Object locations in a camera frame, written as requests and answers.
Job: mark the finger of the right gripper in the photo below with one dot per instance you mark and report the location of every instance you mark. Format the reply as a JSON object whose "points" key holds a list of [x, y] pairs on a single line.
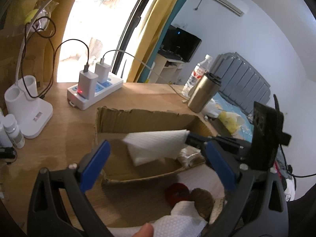
{"points": [[196, 140]]}

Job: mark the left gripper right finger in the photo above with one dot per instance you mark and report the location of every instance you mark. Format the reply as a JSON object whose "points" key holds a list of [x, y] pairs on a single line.
{"points": [[238, 182]]}

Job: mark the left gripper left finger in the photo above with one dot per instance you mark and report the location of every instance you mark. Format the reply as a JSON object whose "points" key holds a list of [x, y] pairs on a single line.
{"points": [[81, 179]]}

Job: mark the brown plush toy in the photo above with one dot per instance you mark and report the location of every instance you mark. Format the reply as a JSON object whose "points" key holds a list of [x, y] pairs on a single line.
{"points": [[203, 202]]}

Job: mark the white waffle paper towel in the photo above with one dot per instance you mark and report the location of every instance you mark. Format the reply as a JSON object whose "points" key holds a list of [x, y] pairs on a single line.
{"points": [[146, 147]]}

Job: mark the person's thumb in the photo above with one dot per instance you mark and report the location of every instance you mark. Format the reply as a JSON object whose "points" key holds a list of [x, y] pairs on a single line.
{"points": [[147, 230]]}

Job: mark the bed with blue sheet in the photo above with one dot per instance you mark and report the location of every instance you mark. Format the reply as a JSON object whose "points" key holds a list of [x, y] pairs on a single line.
{"points": [[246, 131]]}

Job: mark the yellow tissue pack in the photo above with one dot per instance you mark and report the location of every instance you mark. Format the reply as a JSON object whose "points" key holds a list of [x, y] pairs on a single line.
{"points": [[231, 121]]}

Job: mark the steel travel tumbler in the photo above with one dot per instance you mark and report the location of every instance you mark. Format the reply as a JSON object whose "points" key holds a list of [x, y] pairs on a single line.
{"points": [[203, 91]]}

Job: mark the red scrunchie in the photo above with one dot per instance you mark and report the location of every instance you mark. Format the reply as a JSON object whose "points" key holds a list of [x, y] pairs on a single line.
{"points": [[175, 193]]}

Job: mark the grey padded headboard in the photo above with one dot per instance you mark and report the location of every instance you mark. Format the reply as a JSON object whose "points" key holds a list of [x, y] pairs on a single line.
{"points": [[241, 83]]}

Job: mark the brown cardboard box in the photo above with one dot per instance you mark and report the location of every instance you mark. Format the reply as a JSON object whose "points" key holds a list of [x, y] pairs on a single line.
{"points": [[114, 124]]}

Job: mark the small black device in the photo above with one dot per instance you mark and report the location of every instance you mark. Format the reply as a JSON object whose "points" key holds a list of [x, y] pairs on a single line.
{"points": [[8, 155]]}

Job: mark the clear water bottle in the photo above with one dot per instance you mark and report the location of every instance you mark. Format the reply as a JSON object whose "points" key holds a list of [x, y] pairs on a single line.
{"points": [[196, 74]]}

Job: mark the white desk lamp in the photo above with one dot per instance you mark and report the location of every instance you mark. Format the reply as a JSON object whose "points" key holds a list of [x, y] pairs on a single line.
{"points": [[31, 40]]}

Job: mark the white tv stand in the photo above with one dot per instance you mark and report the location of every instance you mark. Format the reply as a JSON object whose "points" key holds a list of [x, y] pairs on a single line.
{"points": [[165, 70]]}

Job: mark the white pill bottle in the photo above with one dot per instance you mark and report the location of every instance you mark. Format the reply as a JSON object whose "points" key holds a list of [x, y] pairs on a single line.
{"points": [[13, 131], [5, 141]]}

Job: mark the black monitor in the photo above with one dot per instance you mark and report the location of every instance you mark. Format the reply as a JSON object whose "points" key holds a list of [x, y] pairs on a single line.
{"points": [[179, 44]]}

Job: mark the white power strip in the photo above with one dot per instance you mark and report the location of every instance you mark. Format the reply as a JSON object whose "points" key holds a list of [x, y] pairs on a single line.
{"points": [[102, 90]]}

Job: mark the white phone charger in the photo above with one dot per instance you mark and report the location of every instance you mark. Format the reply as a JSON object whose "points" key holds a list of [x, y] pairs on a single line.
{"points": [[102, 70]]}

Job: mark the yellow curtain right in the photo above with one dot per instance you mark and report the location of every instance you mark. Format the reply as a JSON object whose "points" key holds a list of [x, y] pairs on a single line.
{"points": [[151, 29]]}

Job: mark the white charger with black cable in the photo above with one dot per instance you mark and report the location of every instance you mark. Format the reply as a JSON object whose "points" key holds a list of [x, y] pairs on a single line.
{"points": [[87, 83]]}

